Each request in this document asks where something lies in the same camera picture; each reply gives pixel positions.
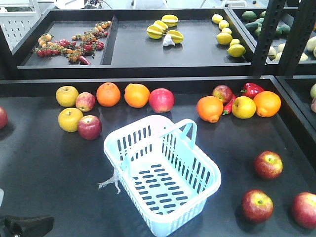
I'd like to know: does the orange near divider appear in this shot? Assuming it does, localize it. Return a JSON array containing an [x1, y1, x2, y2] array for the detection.
[[253, 90, 281, 118]]

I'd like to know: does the red-green apple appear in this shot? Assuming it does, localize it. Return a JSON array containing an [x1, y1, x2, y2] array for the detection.
[[241, 189, 274, 223], [253, 151, 283, 180]]

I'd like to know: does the orange of pair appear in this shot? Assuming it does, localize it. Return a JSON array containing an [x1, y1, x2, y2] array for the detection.
[[124, 83, 150, 108], [96, 82, 121, 107]]

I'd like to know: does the light blue plastic basket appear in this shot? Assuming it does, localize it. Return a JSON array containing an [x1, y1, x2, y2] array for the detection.
[[99, 115, 221, 237]]

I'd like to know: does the pale yellow pear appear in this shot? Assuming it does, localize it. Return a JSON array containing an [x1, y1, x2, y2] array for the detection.
[[310, 84, 316, 113]]

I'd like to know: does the yellow apple rear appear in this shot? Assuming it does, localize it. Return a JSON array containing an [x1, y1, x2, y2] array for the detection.
[[55, 85, 79, 108]]

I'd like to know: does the orange left of pair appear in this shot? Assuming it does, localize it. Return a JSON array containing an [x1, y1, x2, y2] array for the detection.
[[96, 82, 121, 107]]

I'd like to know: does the red apple far corner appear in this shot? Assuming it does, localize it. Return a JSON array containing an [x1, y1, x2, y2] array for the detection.
[[0, 107, 8, 129]]

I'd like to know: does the red apple by pepper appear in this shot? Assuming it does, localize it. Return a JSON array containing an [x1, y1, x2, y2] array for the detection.
[[212, 85, 233, 104]]

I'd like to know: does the orange right of pair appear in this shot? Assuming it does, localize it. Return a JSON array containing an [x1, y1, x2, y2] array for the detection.
[[124, 83, 150, 108]]

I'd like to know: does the red-green apple left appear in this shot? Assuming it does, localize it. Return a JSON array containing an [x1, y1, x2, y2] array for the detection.
[[241, 189, 274, 223]]

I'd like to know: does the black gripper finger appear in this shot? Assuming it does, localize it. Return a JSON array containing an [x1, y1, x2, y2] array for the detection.
[[3, 215, 54, 237]]

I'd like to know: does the black wooden produce stand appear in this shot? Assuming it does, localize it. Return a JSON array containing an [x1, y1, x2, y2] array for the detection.
[[0, 76, 316, 237]]

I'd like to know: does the red-green apple upper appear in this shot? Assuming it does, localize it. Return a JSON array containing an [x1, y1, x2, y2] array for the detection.
[[253, 151, 283, 180]]

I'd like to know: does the dark red apple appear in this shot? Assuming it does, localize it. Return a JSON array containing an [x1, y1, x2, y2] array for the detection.
[[78, 115, 102, 140]]

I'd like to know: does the upper black produce tray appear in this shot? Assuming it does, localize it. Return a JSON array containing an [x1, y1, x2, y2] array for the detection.
[[11, 7, 316, 79]]

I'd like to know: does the red apple lower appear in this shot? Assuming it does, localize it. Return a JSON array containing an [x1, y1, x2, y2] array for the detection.
[[291, 192, 316, 229]]

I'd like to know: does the large red apple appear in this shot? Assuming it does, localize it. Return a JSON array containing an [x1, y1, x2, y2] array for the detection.
[[149, 88, 175, 113]]

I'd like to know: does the red bell pepper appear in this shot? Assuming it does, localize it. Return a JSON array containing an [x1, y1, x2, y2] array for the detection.
[[240, 82, 265, 99]]

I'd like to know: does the yellow apple by oranges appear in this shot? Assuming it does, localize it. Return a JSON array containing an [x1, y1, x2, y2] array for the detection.
[[232, 96, 256, 119]]

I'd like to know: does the small pink-red apple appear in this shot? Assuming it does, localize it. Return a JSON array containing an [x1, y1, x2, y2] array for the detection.
[[75, 92, 96, 112]]

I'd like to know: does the yellow apple front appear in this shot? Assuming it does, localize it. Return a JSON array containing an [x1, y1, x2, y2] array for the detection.
[[58, 108, 83, 132]]

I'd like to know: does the orange with navel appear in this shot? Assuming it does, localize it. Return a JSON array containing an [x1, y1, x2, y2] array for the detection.
[[196, 96, 224, 123]]

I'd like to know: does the white garlic bulb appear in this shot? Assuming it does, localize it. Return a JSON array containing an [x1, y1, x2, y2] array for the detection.
[[162, 34, 176, 47]]

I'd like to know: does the red chili pepper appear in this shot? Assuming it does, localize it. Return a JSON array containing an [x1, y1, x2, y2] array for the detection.
[[222, 94, 237, 115]]

